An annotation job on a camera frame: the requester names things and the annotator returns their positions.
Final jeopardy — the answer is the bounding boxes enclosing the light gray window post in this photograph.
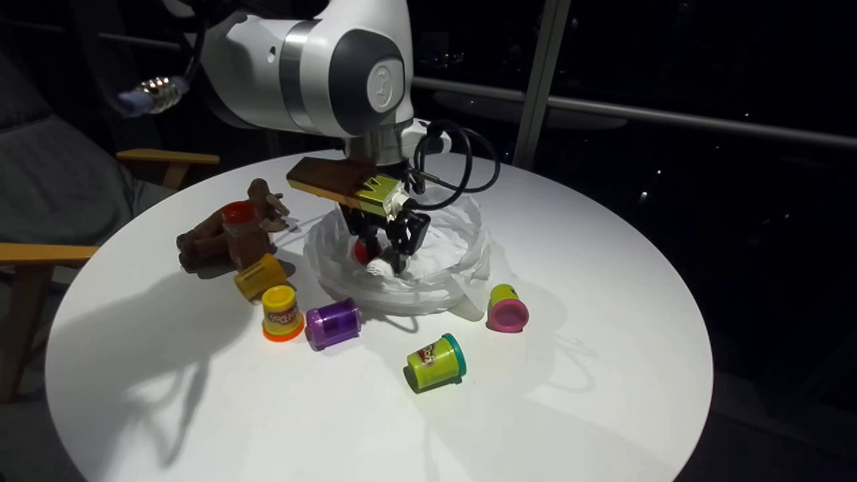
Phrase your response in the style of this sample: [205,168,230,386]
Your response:
[508,0,577,172]

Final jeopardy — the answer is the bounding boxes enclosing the wrist camera yellowish mount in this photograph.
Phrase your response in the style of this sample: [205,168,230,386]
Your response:
[285,154,419,222]

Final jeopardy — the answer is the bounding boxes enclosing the yellow play-doh tub green lid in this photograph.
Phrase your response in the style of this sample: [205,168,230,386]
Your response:
[401,332,472,397]

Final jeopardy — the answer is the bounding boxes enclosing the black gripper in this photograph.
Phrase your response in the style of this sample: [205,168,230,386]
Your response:
[340,200,433,275]

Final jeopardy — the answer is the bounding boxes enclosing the gray armchair wooden armrests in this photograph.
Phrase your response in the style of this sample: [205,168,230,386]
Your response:
[0,50,222,403]

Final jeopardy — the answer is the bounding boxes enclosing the purple transparent container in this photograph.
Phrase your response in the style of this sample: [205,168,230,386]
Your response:
[304,293,368,354]

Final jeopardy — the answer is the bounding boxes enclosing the cable with gray connector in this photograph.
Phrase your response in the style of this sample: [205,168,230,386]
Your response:
[115,72,192,118]

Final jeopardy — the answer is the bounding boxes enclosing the play-doh tub pink lid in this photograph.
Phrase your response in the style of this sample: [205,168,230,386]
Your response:
[483,281,534,336]

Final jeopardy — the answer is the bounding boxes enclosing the gray horizontal railing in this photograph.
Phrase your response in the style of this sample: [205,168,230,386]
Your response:
[0,12,857,151]

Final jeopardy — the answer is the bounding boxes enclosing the white clear plastic bowl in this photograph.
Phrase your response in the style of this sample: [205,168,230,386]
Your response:
[304,181,495,323]

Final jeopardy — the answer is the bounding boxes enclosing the brown plush moose toy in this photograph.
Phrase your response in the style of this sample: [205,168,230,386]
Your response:
[174,177,296,275]

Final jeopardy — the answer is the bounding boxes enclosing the black looped cable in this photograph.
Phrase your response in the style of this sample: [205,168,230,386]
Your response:
[408,118,504,214]

